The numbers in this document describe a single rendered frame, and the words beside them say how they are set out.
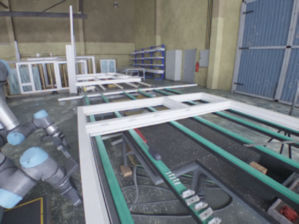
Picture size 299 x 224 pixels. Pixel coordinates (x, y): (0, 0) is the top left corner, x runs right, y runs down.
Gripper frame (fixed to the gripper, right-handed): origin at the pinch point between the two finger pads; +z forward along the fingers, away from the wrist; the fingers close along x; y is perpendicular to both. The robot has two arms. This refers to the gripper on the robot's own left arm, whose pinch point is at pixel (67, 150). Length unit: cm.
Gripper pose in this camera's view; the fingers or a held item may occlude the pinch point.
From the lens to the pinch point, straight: 112.8
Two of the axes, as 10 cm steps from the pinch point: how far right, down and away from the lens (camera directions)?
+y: 7.9, -5.3, 3.1
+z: 4.1, 8.3, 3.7
